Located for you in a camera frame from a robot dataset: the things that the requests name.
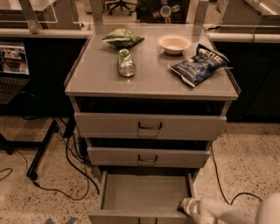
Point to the grey middle drawer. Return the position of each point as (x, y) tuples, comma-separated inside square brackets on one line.
[(148, 157)]

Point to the green soda can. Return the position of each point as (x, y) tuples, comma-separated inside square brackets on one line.
[(126, 66)]

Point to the black rolling laptop stand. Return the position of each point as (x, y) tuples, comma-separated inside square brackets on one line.
[(40, 147)]

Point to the white paper bowl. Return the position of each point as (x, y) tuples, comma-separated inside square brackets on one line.
[(174, 44)]

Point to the green chip bag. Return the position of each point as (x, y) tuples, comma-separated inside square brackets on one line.
[(122, 37)]

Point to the grey drawer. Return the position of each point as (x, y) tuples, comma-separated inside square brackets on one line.
[(136, 126), (148, 157), (143, 196)]

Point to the black office chair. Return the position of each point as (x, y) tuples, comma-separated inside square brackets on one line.
[(122, 4)]

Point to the blue Kettle chip bag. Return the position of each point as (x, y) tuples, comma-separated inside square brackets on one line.
[(199, 67)]

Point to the grey top drawer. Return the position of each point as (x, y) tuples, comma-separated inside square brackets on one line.
[(136, 126)]

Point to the grey drawer cabinet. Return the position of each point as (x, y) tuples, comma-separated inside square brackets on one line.
[(96, 86)]

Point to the grey bottom drawer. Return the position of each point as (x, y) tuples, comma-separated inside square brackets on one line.
[(143, 196)]

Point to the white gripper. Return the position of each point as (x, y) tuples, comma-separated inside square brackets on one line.
[(194, 207)]

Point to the open laptop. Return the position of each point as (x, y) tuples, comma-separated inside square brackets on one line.
[(14, 70)]

